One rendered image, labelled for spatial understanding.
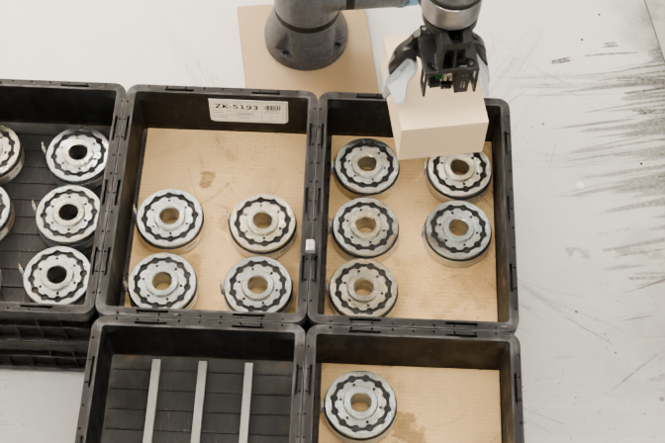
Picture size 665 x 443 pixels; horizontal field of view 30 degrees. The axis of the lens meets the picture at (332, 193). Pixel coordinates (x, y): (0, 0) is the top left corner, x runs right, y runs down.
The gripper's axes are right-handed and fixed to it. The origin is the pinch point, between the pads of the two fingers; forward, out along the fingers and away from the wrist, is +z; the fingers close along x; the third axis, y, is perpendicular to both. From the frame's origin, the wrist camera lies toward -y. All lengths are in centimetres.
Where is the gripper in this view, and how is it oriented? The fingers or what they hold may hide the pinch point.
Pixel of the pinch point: (433, 87)
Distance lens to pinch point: 175.1
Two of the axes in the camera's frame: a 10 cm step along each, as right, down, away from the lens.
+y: 1.3, 8.6, -5.0
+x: 9.9, -1.0, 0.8
